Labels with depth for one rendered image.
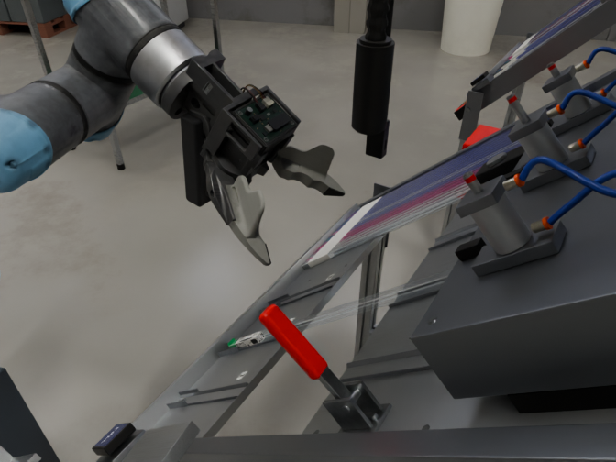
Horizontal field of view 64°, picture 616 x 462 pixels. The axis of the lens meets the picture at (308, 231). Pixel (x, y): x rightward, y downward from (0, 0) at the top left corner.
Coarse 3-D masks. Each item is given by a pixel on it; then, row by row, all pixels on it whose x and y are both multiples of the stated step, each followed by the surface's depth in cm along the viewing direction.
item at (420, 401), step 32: (448, 224) 63; (448, 256) 53; (384, 320) 49; (416, 320) 44; (384, 352) 43; (416, 352) 39; (384, 384) 38; (416, 384) 35; (320, 416) 40; (416, 416) 32; (448, 416) 30; (480, 416) 28; (512, 416) 27; (544, 416) 25; (576, 416) 24; (608, 416) 23
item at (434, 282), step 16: (448, 272) 46; (400, 288) 50; (416, 288) 48; (432, 288) 47; (352, 304) 55; (368, 304) 53; (384, 304) 52; (304, 320) 62; (320, 320) 60; (256, 336) 70; (272, 336) 67
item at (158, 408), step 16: (352, 208) 109; (336, 224) 104; (320, 240) 99; (304, 256) 96; (288, 272) 92; (272, 288) 88; (256, 304) 85; (240, 320) 82; (224, 336) 80; (208, 352) 77; (192, 368) 75; (208, 368) 76; (176, 384) 72; (192, 384) 74; (160, 400) 70; (176, 400) 72; (144, 416) 68; (160, 416) 70
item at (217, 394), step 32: (352, 256) 80; (288, 288) 90; (320, 288) 75; (256, 320) 84; (224, 352) 76; (256, 352) 68; (224, 384) 64; (256, 384) 59; (192, 416) 61; (224, 416) 55
